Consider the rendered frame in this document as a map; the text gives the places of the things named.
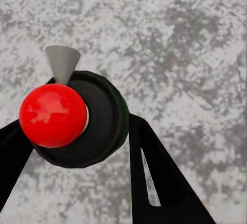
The insectifuge atomizer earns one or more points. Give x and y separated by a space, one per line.
78 118

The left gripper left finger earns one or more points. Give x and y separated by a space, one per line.
15 149

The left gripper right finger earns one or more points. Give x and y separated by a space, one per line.
179 202

